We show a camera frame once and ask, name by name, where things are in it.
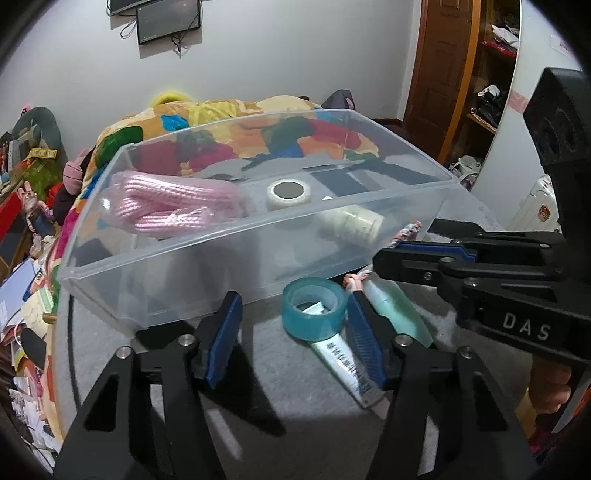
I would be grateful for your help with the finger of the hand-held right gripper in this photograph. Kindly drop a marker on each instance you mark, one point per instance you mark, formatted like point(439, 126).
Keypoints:
point(434, 249)
point(411, 270)

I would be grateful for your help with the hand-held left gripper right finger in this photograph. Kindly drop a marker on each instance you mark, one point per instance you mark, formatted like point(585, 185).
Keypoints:
point(364, 341)

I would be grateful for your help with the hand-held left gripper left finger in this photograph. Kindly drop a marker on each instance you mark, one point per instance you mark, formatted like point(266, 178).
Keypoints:
point(225, 339)

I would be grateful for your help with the floral patterned pen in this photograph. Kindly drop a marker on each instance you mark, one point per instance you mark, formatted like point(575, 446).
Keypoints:
point(408, 231)

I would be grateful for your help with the teal tape roll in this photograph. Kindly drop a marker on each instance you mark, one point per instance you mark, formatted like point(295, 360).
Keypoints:
point(295, 323)

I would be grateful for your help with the clear plastic storage box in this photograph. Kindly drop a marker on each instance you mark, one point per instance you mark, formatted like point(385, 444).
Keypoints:
point(207, 263)

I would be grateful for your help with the person's right hand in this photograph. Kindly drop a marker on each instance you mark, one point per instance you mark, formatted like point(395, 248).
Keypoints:
point(549, 387)

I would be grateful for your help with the white toothpaste tube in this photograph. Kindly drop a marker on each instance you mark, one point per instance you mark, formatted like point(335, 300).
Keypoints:
point(346, 369)

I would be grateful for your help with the green tube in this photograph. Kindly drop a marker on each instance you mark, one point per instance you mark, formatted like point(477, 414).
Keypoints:
point(397, 304)

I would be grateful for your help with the white plastic bottle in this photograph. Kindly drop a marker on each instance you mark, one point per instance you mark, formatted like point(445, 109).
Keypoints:
point(351, 224)

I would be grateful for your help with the white bag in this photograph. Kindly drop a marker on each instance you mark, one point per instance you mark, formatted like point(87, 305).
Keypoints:
point(465, 171)

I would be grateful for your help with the white ribbed suitcase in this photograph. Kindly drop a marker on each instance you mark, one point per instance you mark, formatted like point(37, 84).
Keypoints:
point(538, 205)

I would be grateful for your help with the white tape roll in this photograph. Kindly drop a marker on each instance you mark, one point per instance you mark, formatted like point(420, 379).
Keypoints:
point(276, 201)

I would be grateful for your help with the wooden door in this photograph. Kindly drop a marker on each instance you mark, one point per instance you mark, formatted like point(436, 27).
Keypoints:
point(438, 78)

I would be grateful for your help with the dark backpack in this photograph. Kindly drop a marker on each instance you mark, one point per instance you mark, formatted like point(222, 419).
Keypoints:
point(339, 100)

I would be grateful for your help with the wooden shelf unit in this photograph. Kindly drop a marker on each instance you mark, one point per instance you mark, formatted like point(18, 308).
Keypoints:
point(494, 69)

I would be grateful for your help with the pile of books and papers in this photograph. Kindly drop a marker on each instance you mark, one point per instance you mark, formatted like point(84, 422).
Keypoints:
point(27, 350)

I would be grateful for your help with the colourful patchwork blanket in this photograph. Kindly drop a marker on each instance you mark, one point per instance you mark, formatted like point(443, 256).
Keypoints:
point(207, 115)

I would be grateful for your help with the pink knit hat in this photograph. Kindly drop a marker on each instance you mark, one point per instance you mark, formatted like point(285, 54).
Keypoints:
point(74, 173)

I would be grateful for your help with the small doll figure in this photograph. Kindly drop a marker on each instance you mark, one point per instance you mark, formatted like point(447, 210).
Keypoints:
point(37, 210)

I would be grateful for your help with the yellow plush toy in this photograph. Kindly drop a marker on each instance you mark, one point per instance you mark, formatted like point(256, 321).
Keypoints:
point(168, 98)

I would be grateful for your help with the grey green plush toy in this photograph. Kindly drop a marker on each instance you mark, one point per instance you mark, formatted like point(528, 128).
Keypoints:
point(39, 124)

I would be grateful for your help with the large wall monitor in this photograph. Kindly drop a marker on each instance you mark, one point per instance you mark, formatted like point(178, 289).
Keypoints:
point(168, 18)

